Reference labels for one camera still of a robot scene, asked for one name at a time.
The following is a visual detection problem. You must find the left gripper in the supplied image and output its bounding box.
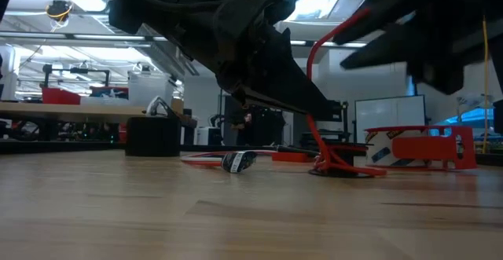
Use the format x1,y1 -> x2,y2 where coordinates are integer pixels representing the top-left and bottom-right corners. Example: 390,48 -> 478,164
172,0 -> 335,120

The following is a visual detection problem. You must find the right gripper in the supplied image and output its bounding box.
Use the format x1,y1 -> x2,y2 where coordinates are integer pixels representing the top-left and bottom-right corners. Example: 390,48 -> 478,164
332,0 -> 503,95

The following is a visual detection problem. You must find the red wire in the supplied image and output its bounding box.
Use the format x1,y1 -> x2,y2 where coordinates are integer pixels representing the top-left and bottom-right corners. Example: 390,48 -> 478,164
305,7 -> 388,178

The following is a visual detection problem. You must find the printed tape roll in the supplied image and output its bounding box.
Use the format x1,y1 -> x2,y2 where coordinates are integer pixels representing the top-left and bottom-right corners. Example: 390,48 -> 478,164
365,130 -> 409,167

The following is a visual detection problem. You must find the red tape dispenser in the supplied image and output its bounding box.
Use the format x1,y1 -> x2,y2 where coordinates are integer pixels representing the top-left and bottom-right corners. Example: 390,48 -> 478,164
363,125 -> 479,172

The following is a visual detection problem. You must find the person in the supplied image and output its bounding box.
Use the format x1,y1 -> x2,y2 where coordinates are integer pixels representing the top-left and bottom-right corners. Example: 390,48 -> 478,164
229,108 -> 287,147

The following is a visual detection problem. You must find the black shelving unit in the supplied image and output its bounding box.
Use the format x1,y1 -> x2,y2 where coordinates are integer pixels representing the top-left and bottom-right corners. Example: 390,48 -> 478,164
300,101 -> 351,149

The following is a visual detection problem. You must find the whiteboard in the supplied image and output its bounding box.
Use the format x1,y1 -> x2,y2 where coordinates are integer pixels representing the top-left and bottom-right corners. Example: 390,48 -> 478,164
354,94 -> 428,145

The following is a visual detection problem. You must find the white box device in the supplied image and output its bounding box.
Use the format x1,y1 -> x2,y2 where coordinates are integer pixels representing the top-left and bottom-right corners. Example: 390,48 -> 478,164
195,126 -> 223,146

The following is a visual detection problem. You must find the clear plastic storage box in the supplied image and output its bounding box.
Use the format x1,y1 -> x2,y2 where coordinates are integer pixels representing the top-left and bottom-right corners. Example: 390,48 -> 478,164
127,71 -> 176,106

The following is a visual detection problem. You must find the red plastic bin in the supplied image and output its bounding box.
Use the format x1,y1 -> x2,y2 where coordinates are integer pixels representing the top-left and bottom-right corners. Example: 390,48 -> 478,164
41,86 -> 82,105

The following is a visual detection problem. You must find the multicoloured wire harness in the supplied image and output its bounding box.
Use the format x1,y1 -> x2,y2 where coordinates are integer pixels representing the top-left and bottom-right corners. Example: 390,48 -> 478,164
180,149 -> 278,174

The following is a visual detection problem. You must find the black gantry frame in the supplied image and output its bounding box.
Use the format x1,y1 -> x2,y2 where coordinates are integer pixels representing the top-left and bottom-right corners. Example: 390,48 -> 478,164
42,63 -> 111,88

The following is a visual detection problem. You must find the rolling metal frame workbench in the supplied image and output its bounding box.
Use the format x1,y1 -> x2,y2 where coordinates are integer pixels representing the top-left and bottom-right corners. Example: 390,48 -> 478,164
0,101 -> 197,143

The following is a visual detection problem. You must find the ceiling cable reel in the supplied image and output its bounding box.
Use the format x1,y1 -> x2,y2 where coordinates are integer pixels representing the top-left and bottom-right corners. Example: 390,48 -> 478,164
45,0 -> 75,31

